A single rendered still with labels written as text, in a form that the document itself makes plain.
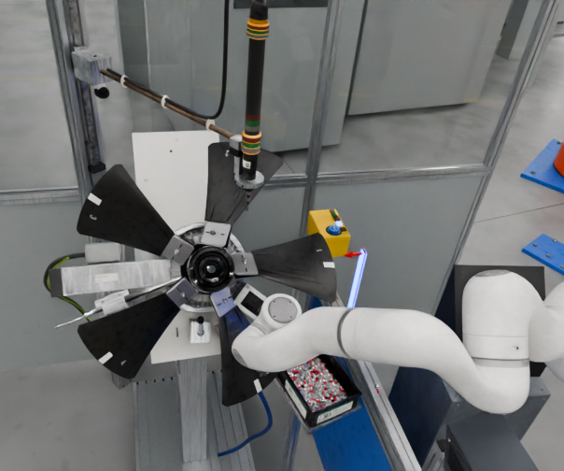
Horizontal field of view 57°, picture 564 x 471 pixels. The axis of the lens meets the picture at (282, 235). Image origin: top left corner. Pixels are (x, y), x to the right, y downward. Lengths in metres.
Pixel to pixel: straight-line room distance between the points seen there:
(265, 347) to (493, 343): 0.41
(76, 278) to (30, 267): 0.83
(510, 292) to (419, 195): 1.59
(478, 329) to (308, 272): 0.65
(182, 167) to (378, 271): 1.35
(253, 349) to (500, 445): 0.49
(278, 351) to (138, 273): 0.60
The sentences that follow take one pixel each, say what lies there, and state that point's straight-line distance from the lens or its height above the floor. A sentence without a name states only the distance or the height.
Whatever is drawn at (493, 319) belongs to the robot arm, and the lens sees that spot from 0.89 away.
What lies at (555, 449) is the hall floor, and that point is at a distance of 2.85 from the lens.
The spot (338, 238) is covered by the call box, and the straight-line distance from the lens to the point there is 1.74.
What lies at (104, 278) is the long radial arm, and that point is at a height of 1.12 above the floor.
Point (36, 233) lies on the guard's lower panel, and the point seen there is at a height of 0.82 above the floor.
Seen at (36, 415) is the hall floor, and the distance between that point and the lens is 2.64.
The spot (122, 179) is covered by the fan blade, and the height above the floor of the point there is 1.40.
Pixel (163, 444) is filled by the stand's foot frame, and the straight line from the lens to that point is 2.36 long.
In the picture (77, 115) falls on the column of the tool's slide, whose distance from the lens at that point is 1.75.
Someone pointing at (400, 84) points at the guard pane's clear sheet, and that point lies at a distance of 2.13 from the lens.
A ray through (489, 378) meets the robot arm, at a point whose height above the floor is 1.48.
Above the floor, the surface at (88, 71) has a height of 1.54.
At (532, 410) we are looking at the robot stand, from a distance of 1.74.
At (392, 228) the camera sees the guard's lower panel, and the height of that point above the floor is 0.69.
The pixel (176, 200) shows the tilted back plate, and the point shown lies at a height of 1.20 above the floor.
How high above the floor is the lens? 2.10
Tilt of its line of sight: 37 degrees down
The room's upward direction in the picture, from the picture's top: 6 degrees clockwise
